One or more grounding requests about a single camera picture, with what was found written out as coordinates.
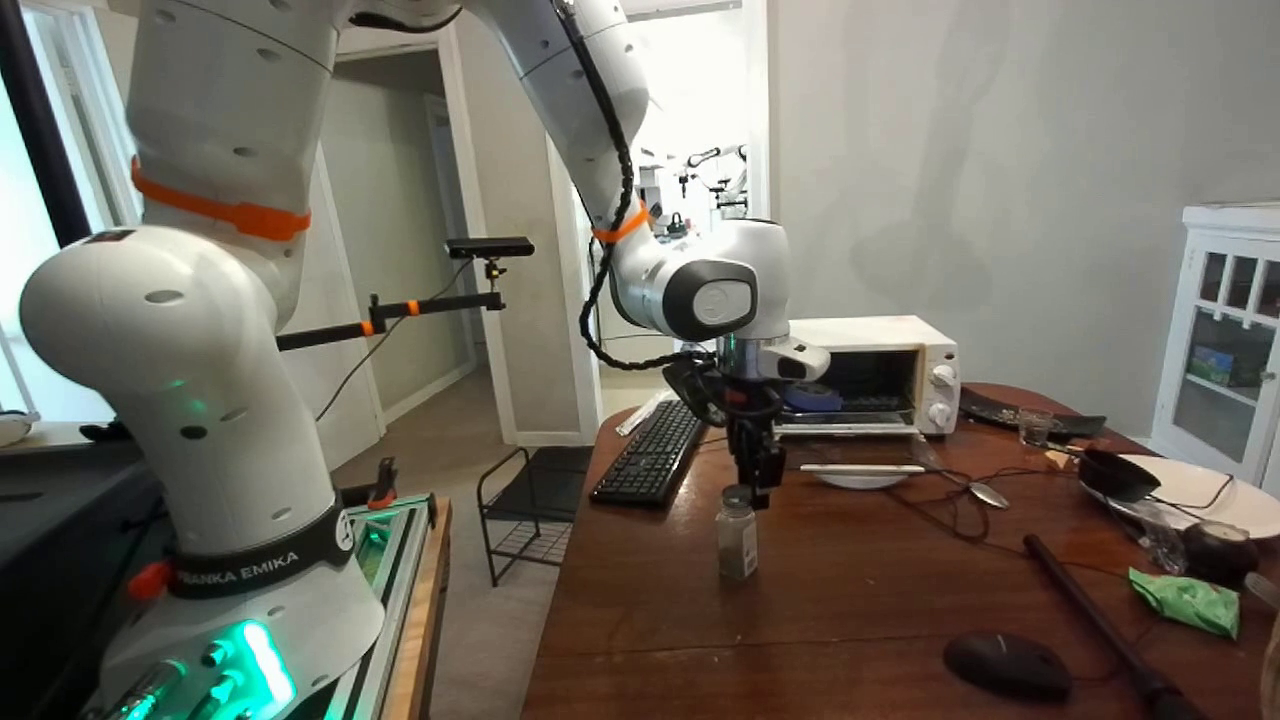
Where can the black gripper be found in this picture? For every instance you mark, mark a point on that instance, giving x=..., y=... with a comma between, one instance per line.
x=745, y=409

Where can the clear plastic spice bottle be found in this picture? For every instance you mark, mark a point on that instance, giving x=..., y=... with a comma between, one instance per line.
x=732, y=536

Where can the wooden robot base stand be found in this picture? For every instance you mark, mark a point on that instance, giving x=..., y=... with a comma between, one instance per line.
x=404, y=562

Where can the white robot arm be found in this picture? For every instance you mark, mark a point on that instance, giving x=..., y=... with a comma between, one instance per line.
x=176, y=323

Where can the black computer keyboard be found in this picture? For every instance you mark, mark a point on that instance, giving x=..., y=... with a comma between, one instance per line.
x=652, y=463

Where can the black folding chair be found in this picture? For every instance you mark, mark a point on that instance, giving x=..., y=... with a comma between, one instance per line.
x=518, y=499

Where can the black oval mouse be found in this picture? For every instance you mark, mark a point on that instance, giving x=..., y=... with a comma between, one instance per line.
x=1008, y=664

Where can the white round plate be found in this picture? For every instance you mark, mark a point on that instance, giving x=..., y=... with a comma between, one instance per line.
x=1175, y=492

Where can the dark wooden stick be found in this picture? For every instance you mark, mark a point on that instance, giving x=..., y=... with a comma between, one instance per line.
x=1158, y=693

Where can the white glass door cabinet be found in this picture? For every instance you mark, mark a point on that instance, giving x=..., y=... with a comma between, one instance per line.
x=1222, y=360

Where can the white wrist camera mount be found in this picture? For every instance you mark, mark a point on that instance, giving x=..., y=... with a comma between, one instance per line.
x=792, y=360

